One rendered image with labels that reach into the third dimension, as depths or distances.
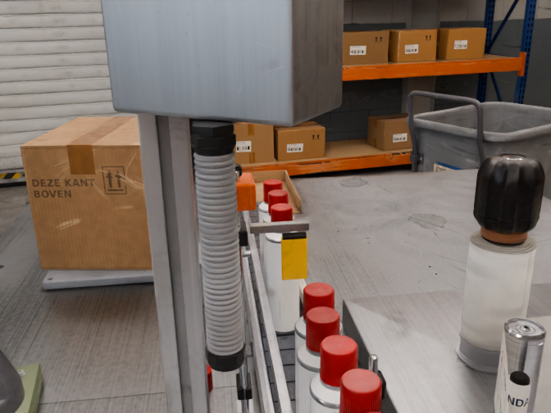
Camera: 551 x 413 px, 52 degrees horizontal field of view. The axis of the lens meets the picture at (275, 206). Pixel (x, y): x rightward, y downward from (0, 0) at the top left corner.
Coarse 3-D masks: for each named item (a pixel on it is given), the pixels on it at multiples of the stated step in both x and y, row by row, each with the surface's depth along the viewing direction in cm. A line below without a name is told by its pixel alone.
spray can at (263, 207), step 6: (270, 180) 96; (276, 180) 96; (264, 186) 95; (270, 186) 94; (276, 186) 94; (282, 186) 96; (264, 192) 96; (264, 198) 96; (264, 204) 96; (258, 210) 97; (264, 210) 95; (264, 270) 99; (264, 276) 100; (264, 282) 100
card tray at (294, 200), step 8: (256, 176) 180; (264, 176) 180; (272, 176) 181; (280, 176) 181; (288, 176) 174; (256, 184) 178; (288, 184) 175; (256, 192) 171; (288, 192) 171; (296, 192) 159; (256, 200) 164; (296, 200) 159; (296, 208) 157
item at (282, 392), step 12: (252, 240) 103; (252, 252) 98; (264, 288) 85; (264, 300) 82; (264, 312) 79; (264, 324) 77; (276, 348) 70; (276, 360) 68; (276, 372) 66; (276, 384) 64; (288, 396) 62; (288, 408) 60
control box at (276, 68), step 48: (144, 0) 42; (192, 0) 40; (240, 0) 38; (288, 0) 37; (336, 0) 43; (144, 48) 43; (192, 48) 41; (240, 48) 39; (288, 48) 38; (336, 48) 44; (144, 96) 45; (192, 96) 42; (240, 96) 40; (288, 96) 39; (336, 96) 45
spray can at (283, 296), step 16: (272, 208) 83; (288, 208) 83; (272, 240) 83; (272, 256) 84; (272, 272) 85; (272, 288) 86; (288, 288) 86; (272, 304) 87; (288, 304) 86; (288, 320) 87
